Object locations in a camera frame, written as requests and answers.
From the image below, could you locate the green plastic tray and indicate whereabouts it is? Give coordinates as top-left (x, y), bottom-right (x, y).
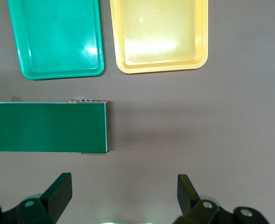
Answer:
top-left (6, 0), bottom-right (105, 81)

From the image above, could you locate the green conveyor belt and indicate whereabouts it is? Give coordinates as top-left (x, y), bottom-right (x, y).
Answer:
top-left (0, 99), bottom-right (110, 155)

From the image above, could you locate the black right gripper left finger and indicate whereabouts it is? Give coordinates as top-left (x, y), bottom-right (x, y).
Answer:
top-left (0, 172), bottom-right (73, 224)

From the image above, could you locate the yellow plastic tray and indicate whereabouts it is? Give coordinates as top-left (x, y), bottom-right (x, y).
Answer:
top-left (109, 0), bottom-right (209, 75)

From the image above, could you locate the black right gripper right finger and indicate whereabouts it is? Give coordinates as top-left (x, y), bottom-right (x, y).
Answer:
top-left (177, 174), bottom-right (270, 224)

